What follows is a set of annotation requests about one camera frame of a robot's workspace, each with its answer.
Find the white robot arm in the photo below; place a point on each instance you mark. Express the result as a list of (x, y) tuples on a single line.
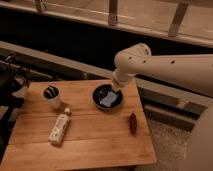
[(194, 72)]

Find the black bowl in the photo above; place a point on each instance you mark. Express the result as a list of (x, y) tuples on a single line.
[(101, 91)]

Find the blue cloth in bowl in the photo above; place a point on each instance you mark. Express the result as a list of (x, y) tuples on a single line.
[(109, 99)]

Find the red chili pepper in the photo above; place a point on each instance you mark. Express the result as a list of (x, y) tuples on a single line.
[(133, 124)]

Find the black item in cup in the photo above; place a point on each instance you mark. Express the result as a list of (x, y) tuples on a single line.
[(51, 92)]

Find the white cup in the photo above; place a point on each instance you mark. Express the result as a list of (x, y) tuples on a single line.
[(55, 103)]

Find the wooden table board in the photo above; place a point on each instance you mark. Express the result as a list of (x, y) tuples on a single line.
[(94, 138)]

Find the white plastic bottle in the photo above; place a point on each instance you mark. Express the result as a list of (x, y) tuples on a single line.
[(58, 131)]

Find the black equipment at left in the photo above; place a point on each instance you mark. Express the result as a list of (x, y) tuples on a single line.
[(14, 85)]

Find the metal frame rail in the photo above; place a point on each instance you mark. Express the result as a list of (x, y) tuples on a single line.
[(188, 21)]

